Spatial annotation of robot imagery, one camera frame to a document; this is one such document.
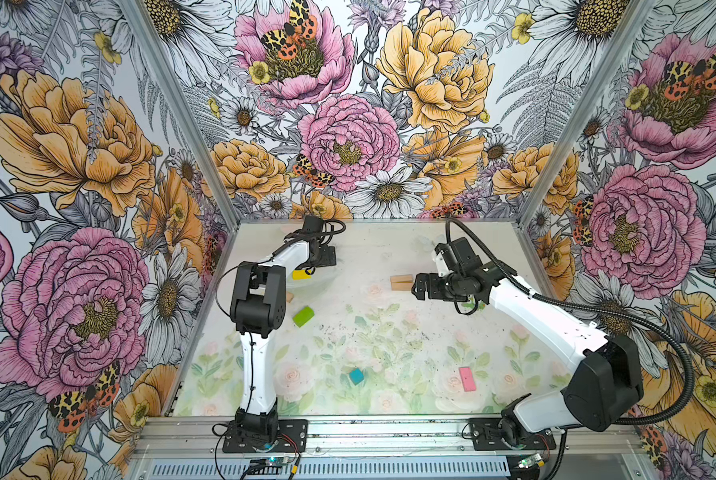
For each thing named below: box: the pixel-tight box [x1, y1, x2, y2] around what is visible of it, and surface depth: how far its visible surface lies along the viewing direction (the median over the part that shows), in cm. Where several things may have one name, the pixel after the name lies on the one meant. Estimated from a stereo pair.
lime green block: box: [293, 306, 315, 328], surface depth 96 cm
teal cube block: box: [349, 368, 365, 386], surface depth 85 cm
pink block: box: [459, 367, 477, 392], surface depth 85 cm
